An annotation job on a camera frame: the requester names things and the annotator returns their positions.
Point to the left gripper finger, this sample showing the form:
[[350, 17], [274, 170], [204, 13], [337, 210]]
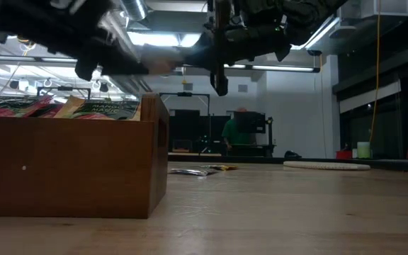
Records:
[[126, 67]]

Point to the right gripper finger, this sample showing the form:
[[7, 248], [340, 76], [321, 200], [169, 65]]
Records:
[[202, 55]]

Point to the silver tea packet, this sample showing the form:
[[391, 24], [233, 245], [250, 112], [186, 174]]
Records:
[[161, 62], [193, 171]]

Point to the wooden tea organizer box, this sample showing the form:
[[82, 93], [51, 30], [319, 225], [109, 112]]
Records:
[[69, 166]]

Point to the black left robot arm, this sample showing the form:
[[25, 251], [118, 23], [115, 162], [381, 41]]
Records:
[[20, 21]]

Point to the long ceiling light bar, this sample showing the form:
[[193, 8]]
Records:
[[282, 68]]

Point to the black monitor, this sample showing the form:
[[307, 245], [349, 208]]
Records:
[[250, 122]]

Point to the person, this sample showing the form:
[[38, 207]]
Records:
[[236, 134]]

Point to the black low table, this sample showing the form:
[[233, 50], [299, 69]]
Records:
[[251, 150]]

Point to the round woven white mat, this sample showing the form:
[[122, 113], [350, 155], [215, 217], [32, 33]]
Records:
[[326, 165]]

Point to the red container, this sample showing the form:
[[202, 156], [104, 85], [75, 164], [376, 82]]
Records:
[[344, 154]]

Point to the pale green cup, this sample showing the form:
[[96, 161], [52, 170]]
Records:
[[363, 150]]

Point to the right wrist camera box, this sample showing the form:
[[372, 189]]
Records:
[[257, 12]]

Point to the silver round air duct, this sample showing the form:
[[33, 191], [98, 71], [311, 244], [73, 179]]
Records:
[[135, 8]]

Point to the black camera stand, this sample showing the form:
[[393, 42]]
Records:
[[270, 131]]

